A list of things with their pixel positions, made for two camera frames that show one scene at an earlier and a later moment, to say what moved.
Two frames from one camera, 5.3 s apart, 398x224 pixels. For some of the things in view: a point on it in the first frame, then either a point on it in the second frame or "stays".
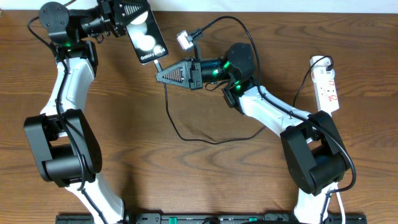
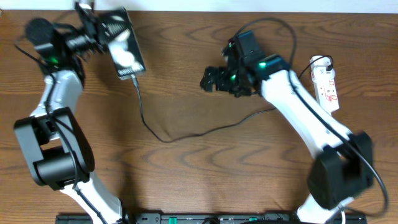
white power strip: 326,90 stays
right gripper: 191,74 → 221,84
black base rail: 216,218 stays
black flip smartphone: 147,38 → 120,39
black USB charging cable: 158,66 → 306,73
